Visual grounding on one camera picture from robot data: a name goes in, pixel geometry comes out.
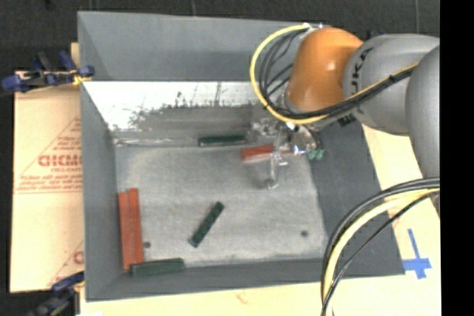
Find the red-brown block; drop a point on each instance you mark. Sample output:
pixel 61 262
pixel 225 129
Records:
pixel 136 225
pixel 125 233
pixel 256 152

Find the dark green flat block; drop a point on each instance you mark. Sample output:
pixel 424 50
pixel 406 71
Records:
pixel 157 266
pixel 207 224
pixel 221 140

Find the brown cardboard board, red print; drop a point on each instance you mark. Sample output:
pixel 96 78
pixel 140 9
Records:
pixel 48 196

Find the grey metal bin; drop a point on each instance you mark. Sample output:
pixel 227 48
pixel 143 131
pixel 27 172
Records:
pixel 222 196

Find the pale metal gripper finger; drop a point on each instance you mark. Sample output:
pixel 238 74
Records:
pixel 267 177
pixel 280 158

